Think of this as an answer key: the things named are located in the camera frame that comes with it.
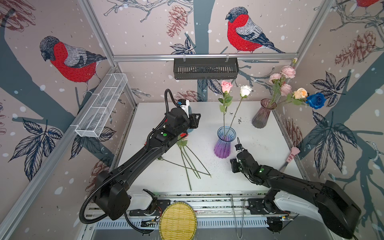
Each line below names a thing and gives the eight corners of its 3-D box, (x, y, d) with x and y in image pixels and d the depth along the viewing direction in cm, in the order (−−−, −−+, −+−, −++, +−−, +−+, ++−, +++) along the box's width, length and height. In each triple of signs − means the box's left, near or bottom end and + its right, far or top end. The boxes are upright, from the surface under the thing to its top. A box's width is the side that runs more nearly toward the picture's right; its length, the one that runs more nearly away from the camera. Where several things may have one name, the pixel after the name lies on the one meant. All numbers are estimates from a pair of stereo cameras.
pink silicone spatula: (285, 161, 90) (287, 159, 88) (291, 147, 97) (293, 145, 94) (292, 165, 89) (295, 163, 87) (298, 151, 95) (300, 149, 93)
